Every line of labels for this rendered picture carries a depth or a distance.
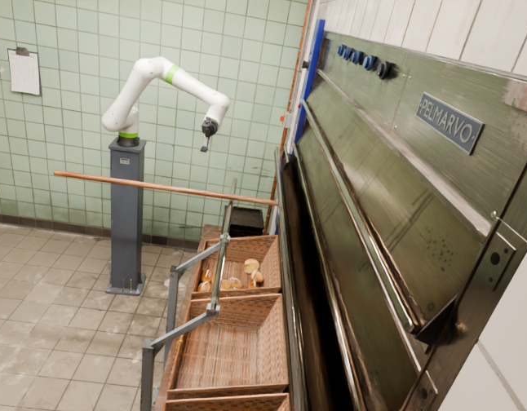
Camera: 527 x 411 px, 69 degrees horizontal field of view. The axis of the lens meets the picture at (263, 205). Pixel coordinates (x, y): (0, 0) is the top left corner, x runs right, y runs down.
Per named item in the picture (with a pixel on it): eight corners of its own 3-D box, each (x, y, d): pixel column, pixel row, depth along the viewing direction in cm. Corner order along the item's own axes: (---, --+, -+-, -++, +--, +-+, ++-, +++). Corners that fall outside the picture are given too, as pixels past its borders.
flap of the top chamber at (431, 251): (308, 105, 221) (327, 73, 213) (427, 341, 61) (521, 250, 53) (301, 101, 220) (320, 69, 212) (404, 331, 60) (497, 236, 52)
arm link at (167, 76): (143, 72, 230) (148, 53, 224) (153, 71, 241) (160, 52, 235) (168, 87, 229) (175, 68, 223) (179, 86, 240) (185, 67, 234)
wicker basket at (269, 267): (272, 267, 266) (279, 233, 254) (273, 326, 216) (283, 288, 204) (202, 258, 263) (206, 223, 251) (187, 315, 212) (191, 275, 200)
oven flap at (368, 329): (298, 148, 233) (316, 119, 225) (378, 443, 72) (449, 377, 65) (292, 144, 232) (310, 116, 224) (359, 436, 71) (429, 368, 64)
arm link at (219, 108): (178, 86, 239) (170, 86, 229) (184, 68, 235) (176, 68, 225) (227, 115, 238) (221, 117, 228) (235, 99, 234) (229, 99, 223)
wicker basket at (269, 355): (274, 331, 213) (283, 292, 201) (277, 429, 162) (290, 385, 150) (186, 320, 209) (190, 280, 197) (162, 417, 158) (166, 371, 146)
